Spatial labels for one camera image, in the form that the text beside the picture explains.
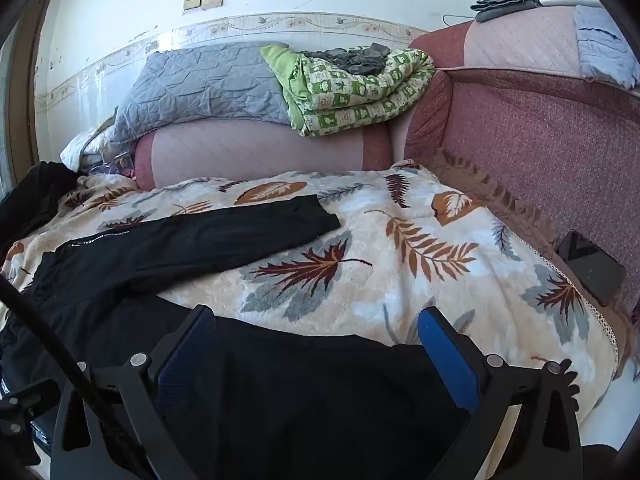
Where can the black pants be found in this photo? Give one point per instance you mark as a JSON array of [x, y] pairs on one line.
[[200, 245]]

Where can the grey quilted blanket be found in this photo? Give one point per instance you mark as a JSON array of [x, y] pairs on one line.
[[200, 85]]

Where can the white pipe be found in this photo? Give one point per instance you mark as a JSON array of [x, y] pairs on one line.
[[570, 1]]

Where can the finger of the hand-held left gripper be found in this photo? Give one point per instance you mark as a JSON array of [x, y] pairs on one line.
[[20, 410]]

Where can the black garment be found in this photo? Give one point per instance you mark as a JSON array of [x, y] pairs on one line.
[[30, 195]]

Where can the colourful printed packet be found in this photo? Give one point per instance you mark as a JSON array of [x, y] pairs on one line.
[[122, 164]]

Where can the light blue cloth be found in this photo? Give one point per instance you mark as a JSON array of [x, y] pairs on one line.
[[602, 45]]

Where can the dark grey cloth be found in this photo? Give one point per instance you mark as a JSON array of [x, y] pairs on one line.
[[350, 60]]

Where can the beige wall switch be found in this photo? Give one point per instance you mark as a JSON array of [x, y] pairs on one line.
[[212, 0], [191, 3]]

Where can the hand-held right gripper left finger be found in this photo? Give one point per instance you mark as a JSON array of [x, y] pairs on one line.
[[184, 360]]

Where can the black smartphone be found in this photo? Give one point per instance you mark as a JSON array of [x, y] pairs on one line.
[[592, 270]]

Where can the green patterned quilt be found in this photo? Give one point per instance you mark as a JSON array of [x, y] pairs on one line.
[[350, 102]]

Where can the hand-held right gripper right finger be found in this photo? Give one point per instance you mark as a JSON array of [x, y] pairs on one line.
[[447, 360]]

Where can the leaf print fleece blanket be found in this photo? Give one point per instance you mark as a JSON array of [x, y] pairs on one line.
[[400, 270]]

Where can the pink and red sofa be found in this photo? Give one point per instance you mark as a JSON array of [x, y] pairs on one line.
[[525, 125]]

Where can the white cloth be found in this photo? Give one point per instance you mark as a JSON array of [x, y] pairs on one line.
[[82, 147]]

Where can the dark grey gloves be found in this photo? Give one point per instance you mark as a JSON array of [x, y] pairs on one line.
[[505, 6]]

